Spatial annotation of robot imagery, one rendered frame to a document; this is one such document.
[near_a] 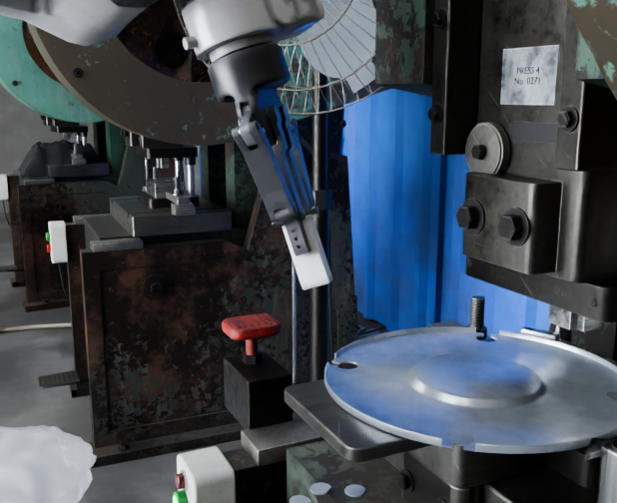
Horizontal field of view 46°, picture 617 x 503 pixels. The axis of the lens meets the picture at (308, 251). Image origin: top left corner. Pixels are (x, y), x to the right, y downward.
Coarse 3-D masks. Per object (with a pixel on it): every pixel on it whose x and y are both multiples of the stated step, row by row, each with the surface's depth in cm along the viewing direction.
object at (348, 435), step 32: (320, 384) 69; (320, 416) 62; (352, 416) 62; (352, 448) 56; (384, 448) 57; (416, 448) 59; (448, 448) 65; (416, 480) 70; (448, 480) 65; (480, 480) 65
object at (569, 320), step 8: (552, 312) 73; (560, 312) 72; (568, 312) 71; (552, 320) 73; (560, 320) 72; (568, 320) 71; (576, 320) 72; (584, 320) 71; (592, 320) 71; (568, 328) 71; (576, 328) 72; (584, 328) 71; (592, 328) 71
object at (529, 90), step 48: (528, 0) 64; (528, 48) 65; (480, 96) 71; (528, 96) 65; (480, 144) 70; (528, 144) 66; (480, 192) 68; (528, 192) 62; (576, 192) 61; (480, 240) 69; (528, 240) 63; (576, 240) 62
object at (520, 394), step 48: (384, 336) 81; (432, 336) 82; (480, 336) 82; (528, 336) 80; (336, 384) 68; (384, 384) 68; (432, 384) 67; (480, 384) 67; (528, 384) 67; (576, 384) 68; (432, 432) 58; (480, 432) 58; (528, 432) 58; (576, 432) 58
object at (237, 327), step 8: (224, 320) 95; (232, 320) 94; (240, 320) 95; (248, 320) 95; (256, 320) 95; (264, 320) 95; (272, 320) 95; (224, 328) 94; (232, 328) 92; (240, 328) 91; (248, 328) 92; (256, 328) 92; (264, 328) 92; (272, 328) 93; (280, 328) 94; (232, 336) 92; (240, 336) 91; (248, 336) 91; (256, 336) 92; (264, 336) 92; (248, 344) 95; (256, 344) 95; (248, 352) 95; (256, 352) 95
